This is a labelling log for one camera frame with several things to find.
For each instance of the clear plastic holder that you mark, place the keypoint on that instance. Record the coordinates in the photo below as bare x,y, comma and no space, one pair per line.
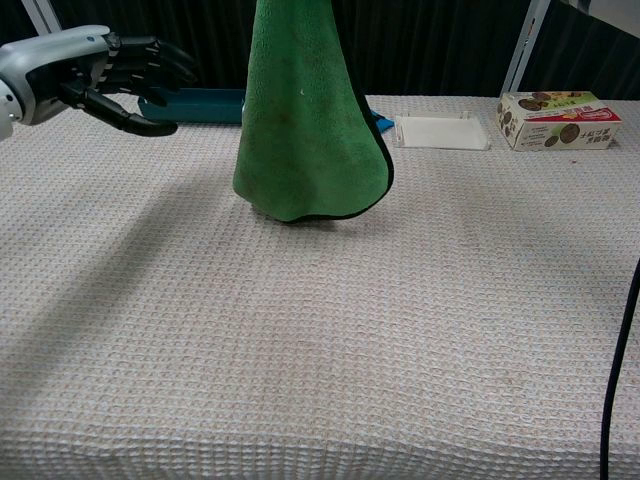
440,132

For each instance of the black curtain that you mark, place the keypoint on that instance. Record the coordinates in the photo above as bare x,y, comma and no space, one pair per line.
435,45

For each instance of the aluminium frame post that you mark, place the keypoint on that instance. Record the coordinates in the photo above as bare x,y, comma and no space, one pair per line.
525,45
47,17

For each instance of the teal plastic tray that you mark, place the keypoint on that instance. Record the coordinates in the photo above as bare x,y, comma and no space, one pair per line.
200,107

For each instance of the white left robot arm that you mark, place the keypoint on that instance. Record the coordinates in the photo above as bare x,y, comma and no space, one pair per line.
5,110

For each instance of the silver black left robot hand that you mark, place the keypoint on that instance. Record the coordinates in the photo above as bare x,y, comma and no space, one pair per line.
55,60

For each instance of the green and grey towel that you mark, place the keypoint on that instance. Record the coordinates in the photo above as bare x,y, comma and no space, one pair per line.
305,125

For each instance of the beige waffle tablecloth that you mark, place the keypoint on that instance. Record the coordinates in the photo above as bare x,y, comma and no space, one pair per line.
320,325

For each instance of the cookie box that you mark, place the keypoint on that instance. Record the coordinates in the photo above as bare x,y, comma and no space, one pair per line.
555,125

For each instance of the small blue packet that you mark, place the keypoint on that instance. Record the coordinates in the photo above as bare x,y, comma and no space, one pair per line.
382,124

